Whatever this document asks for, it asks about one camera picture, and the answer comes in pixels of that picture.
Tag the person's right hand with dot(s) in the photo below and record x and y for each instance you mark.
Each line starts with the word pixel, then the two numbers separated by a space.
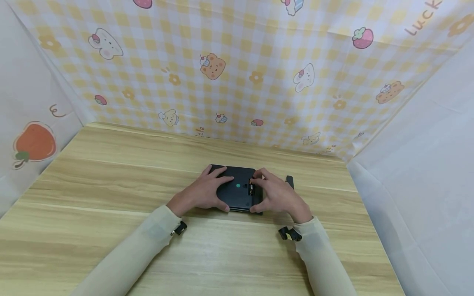
pixel 278 197

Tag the person's left hand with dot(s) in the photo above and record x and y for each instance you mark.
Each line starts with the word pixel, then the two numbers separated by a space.
pixel 200 193

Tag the person's right fingers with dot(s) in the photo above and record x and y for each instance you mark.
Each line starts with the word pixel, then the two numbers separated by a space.
pixel 260 177

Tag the person's left thumb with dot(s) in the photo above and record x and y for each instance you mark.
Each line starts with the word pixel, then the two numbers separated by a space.
pixel 221 206

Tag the person's left fingers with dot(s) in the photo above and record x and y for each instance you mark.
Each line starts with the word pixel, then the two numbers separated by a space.
pixel 214 170

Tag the person's left index finger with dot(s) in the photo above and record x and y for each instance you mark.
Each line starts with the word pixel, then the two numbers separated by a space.
pixel 224 180

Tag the person's right thumb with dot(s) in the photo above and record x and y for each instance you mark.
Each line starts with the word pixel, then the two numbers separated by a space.
pixel 257 209

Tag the small black battery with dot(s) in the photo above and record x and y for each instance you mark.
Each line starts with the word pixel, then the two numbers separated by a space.
pixel 250 188

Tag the black device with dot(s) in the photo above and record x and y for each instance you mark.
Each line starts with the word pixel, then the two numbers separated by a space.
pixel 237 195

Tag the person's right forearm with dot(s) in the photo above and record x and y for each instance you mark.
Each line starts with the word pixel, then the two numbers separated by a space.
pixel 322 259

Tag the person's left forearm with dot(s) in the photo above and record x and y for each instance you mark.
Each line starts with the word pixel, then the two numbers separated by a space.
pixel 137 255

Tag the small black cover piece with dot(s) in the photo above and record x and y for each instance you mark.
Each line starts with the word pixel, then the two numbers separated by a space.
pixel 290 181

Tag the black wrist band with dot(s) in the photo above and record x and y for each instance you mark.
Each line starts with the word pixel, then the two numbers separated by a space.
pixel 289 234
pixel 179 228

